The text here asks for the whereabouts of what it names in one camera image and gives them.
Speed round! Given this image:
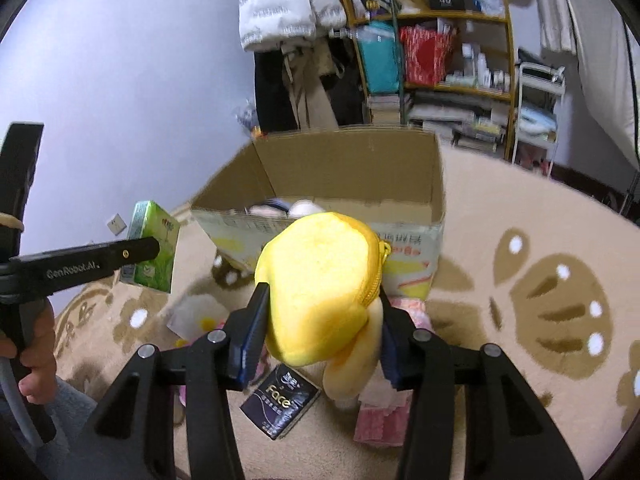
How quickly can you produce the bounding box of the pink tissue roll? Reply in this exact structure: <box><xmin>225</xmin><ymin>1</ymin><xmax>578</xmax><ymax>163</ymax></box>
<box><xmin>354</xmin><ymin>296</ymin><xmax>432</xmax><ymax>449</ymax></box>

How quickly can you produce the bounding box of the green tissue pack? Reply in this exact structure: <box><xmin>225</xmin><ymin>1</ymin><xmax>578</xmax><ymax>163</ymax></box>
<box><xmin>119</xmin><ymin>200</ymin><xmax>180</xmax><ymax>292</ymax></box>

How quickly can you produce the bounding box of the black Face tissue pack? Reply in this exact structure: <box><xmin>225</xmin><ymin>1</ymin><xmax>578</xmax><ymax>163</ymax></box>
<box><xmin>241</xmin><ymin>364</ymin><xmax>321</xmax><ymax>441</ymax></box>

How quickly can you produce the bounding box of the yellow plush toy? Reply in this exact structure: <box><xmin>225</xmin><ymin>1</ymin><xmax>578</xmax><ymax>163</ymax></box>
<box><xmin>254</xmin><ymin>212</ymin><xmax>392</xmax><ymax>402</ymax></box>

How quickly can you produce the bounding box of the white fluffy plush toy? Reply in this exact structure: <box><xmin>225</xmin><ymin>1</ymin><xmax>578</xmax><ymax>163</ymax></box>
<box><xmin>166</xmin><ymin>294</ymin><xmax>229</xmax><ymax>344</ymax></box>

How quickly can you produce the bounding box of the person's left hand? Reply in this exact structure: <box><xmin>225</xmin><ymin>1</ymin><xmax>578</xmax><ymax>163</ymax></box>
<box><xmin>0</xmin><ymin>299</ymin><xmax>56</xmax><ymax>405</ymax></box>

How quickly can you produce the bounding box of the plastic bag with toys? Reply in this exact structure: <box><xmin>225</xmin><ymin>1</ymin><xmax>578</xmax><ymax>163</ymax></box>
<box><xmin>233</xmin><ymin>100</ymin><xmax>262</xmax><ymax>140</ymax></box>

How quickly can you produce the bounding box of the pale pink plush in box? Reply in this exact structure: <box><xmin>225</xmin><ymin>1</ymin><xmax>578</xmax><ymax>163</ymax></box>
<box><xmin>246</xmin><ymin>198</ymin><xmax>324</xmax><ymax>219</ymax></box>

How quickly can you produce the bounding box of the cardboard box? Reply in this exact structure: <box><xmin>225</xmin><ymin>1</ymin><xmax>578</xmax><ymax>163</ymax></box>
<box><xmin>191</xmin><ymin>127</ymin><xmax>446</xmax><ymax>299</ymax></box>

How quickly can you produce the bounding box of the white puffer jacket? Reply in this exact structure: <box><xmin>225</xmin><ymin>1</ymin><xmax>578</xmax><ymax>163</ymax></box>
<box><xmin>239</xmin><ymin>0</ymin><xmax>347</xmax><ymax>52</ymax></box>

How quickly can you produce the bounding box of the beige hanging coat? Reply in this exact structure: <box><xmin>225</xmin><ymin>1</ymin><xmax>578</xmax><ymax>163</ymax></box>
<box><xmin>281</xmin><ymin>38</ymin><xmax>338</xmax><ymax>131</ymax></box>

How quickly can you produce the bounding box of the stack of books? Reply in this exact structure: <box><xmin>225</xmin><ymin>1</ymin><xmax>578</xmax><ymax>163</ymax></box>
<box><xmin>367</xmin><ymin>91</ymin><xmax>511</xmax><ymax>154</ymax></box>

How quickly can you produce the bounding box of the white rolling cart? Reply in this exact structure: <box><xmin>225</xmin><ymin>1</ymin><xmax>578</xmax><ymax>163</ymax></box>
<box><xmin>511</xmin><ymin>48</ymin><xmax>566</xmax><ymax>178</ymax></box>

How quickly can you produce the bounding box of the wooden shelf unit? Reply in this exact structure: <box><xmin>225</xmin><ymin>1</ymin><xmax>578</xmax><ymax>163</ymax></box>
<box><xmin>342</xmin><ymin>0</ymin><xmax>516</xmax><ymax>158</ymax></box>

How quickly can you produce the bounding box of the teal bag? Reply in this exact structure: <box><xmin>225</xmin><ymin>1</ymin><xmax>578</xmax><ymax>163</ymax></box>
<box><xmin>356</xmin><ymin>22</ymin><xmax>399</xmax><ymax>94</ymax></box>

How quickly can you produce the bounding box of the red patterned bag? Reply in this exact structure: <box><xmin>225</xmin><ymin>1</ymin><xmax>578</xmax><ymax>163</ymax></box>
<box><xmin>400</xmin><ymin>26</ymin><xmax>456</xmax><ymax>87</ymax></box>

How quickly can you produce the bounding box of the white wall socket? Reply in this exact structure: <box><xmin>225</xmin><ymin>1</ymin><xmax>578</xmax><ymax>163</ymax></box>
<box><xmin>106</xmin><ymin>214</ymin><xmax>127</xmax><ymax>236</ymax></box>

